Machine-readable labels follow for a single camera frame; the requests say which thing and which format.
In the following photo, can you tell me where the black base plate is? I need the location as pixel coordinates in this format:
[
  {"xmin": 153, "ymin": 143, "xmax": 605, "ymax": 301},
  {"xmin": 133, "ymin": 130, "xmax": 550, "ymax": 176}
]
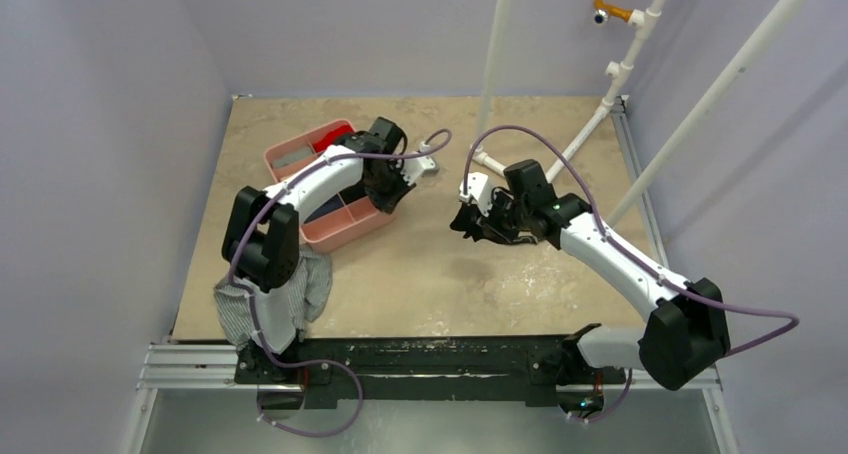
[{"xmin": 234, "ymin": 334, "xmax": 626, "ymax": 413}]

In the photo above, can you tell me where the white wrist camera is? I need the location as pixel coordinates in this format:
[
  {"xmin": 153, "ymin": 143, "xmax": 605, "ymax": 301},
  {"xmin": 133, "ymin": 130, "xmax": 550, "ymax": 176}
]
[
  {"xmin": 459, "ymin": 172, "xmax": 494, "ymax": 217},
  {"xmin": 400, "ymin": 151, "xmax": 440, "ymax": 185}
]

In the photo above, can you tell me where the red rolled garment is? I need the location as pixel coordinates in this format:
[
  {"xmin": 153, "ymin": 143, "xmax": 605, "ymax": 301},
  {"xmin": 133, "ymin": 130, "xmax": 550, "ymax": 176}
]
[{"xmin": 312, "ymin": 124, "xmax": 355, "ymax": 153}]

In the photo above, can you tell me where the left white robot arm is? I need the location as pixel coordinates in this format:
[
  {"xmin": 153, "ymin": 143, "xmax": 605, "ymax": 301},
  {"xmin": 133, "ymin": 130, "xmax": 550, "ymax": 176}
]
[{"xmin": 214, "ymin": 117, "xmax": 437, "ymax": 383}]

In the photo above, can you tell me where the aluminium rail frame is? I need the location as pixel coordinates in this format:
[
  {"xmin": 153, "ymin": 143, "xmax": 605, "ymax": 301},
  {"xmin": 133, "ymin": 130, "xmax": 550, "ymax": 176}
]
[{"xmin": 142, "ymin": 97, "xmax": 730, "ymax": 413}]

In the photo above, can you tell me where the pink divided organizer tray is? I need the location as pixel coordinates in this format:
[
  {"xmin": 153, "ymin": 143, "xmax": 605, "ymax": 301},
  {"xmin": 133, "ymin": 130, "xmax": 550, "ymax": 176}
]
[{"xmin": 263, "ymin": 119, "xmax": 396, "ymax": 254}]

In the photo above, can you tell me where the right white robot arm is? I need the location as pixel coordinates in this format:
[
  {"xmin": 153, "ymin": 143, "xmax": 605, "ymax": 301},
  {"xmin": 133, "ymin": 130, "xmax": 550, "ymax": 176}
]
[{"xmin": 451, "ymin": 160, "xmax": 730, "ymax": 391}]

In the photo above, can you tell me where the white pvc pipe frame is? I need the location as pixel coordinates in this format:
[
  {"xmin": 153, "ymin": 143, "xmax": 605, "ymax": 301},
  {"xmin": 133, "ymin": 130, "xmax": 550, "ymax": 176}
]
[{"xmin": 469, "ymin": 0, "xmax": 807, "ymax": 225}]

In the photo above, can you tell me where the grey rolled garment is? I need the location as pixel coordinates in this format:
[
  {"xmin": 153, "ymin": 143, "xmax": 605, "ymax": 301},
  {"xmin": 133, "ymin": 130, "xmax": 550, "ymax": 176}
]
[{"xmin": 271, "ymin": 146, "xmax": 314, "ymax": 169}]

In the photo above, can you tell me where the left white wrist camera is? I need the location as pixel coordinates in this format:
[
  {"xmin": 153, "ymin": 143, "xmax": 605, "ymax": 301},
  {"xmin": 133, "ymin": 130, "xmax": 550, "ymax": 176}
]
[{"xmin": 400, "ymin": 151, "xmax": 440, "ymax": 185}]

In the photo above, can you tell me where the orange mounted camera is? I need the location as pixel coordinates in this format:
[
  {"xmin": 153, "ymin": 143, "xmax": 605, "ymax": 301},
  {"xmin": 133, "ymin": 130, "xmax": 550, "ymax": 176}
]
[{"xmin": 593, "ymin": 0, "xmax": 633, "ymax": 26}]

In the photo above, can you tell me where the navy rolled garment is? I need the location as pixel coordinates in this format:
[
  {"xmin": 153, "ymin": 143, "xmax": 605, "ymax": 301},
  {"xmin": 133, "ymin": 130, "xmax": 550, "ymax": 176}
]
[{"xmin": 304, "ymin": 195, "xmax": 345, "ymax": 224}]

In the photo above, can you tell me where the black underwear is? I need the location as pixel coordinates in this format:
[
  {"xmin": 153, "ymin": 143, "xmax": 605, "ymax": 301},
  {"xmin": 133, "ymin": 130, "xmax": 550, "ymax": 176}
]
[{"xmin": 449, "ymin": 203, "xmax": 537, "ymax": 246}]

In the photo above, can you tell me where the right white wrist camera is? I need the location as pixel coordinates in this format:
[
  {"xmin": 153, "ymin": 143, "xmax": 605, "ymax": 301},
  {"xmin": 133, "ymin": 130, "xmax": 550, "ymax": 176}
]
[{"xmin": 459, "ymin": 172, "xmax": 494, "ymax": 217}]

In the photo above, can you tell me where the grey striped underwear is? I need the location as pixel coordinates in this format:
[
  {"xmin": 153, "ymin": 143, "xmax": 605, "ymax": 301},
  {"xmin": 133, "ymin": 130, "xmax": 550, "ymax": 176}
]
[{"xmin": 214, "ymin": 245, "xmax": 333, "ymax": 354}]

